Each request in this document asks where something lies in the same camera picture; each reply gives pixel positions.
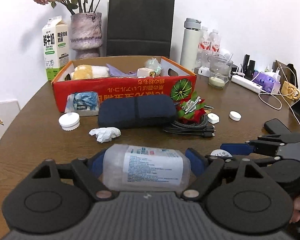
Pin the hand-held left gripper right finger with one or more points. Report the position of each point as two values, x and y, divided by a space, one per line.
193 158

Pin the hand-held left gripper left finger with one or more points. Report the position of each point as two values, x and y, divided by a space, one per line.
96 163

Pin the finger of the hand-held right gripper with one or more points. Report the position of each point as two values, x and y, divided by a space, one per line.
261 158
236 148

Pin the round white printed disc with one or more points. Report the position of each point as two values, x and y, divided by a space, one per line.
221 153

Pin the clear plastic labelled bottle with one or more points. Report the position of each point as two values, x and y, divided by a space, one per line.
145 167

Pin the red cardboard box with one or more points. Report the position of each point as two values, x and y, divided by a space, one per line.
130 91

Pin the crumpled white tissue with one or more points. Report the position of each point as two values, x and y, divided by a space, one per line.
105 133

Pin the small white round cap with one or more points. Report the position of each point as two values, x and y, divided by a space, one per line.
235 115

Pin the red green ribbon bow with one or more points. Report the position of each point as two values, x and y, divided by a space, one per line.
197 115

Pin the white round jar lid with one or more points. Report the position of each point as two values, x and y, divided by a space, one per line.
69 121

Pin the wooden desk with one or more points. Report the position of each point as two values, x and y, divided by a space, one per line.
40 142

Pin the blue wet wipes packet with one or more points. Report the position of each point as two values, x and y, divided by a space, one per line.
86 102

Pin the yellow mug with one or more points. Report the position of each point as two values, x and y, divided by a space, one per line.
290 91

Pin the white power strip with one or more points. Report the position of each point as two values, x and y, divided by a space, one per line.
247 83

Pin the navy fabric pouch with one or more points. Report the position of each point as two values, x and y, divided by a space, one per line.
137 111

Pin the glass cup with candle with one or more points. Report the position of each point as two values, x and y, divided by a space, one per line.
218 80

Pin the purple tissue pack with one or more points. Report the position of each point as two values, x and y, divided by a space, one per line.
266 81

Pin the dark cosmetic bottle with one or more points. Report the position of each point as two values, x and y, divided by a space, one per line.
251 70
245 66

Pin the white power adapter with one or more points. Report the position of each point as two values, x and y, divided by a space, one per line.
204 71

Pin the brown paper bag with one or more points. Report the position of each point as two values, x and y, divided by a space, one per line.
286 71

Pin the yellow white plush toy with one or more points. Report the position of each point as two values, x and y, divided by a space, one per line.
86 72

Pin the white round gadget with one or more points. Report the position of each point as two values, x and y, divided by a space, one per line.
226 53

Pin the purple cloth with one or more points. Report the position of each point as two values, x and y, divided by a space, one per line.
117 71

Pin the small cream box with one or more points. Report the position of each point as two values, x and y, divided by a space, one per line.
145 72

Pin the green white packet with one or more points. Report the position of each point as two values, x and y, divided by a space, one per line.
154 65

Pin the clear red label water bottle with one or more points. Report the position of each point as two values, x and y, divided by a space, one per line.
215 41
205 45

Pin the white thermos bottle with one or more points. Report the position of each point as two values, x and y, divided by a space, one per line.
190 47

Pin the white green milk carton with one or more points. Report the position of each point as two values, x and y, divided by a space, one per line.
55 47

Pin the purple white ceramic vase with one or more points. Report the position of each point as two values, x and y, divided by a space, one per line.
86 32

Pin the black paper bag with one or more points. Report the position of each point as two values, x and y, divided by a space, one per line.
140 20

